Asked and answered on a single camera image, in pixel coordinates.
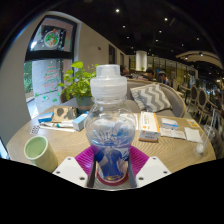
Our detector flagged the white round column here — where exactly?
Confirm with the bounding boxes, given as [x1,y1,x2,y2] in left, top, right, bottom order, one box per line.
[135,50,148,72]

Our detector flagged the small white and blue box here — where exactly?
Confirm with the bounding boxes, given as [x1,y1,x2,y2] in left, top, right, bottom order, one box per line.
[160,117,180,130]

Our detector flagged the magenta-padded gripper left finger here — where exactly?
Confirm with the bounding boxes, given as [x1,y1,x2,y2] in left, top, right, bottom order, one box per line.
[52,145,98,189]

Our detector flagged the clear bottle with blue drink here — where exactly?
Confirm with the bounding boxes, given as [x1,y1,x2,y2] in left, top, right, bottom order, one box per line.
[84,64,137,184]

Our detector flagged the light green ceramic mug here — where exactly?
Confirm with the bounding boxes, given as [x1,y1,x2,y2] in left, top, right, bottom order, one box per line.
[23,135,59,174]

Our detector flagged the flat blue box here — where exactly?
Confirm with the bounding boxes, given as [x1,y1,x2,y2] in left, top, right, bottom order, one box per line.
[37,111,55,124]

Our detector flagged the group of dining chairs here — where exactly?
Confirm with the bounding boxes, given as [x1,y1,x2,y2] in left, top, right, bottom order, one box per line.
[173,78,224,158]

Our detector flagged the white paper napkin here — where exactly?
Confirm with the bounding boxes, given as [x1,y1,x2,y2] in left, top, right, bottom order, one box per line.
[184,126,203,144]

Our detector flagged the dark-framed window with decorations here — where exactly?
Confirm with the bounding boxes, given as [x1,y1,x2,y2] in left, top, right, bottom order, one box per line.
[23,14,78,116]

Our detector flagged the green potted plant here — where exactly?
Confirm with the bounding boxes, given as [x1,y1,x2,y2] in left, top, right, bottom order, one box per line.
[57,60,99,113]

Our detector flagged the grey zigzag cushion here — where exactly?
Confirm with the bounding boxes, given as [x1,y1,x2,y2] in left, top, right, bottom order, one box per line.
[129,83,173,113]

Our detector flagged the pill blister pack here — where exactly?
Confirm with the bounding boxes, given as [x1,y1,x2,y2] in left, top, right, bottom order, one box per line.
[29,124,42,136]

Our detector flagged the white and orange box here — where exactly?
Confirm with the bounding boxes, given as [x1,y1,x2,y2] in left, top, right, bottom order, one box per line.
[138,110,162,143]

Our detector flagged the clear plastic cup with straw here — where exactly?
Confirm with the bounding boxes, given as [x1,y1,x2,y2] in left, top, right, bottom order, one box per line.
[195,113,218,155]

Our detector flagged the small light blue box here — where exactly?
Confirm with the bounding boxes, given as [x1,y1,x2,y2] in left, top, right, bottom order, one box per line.
[71,112,89,132]

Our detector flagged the grey curved sofa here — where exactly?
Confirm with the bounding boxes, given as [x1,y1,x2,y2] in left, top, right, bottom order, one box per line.
[59,78,188,118]

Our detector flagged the yellow card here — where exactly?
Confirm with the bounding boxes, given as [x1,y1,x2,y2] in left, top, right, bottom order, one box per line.
[185,118,200,129]

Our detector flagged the person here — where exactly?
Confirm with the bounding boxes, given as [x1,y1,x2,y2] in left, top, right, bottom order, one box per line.
[157,69,170,86]
[141,67,155,81]
[119,64,131,77]

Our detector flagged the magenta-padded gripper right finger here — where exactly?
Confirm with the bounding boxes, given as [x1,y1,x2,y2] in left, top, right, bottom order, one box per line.
[127,145,172,189]

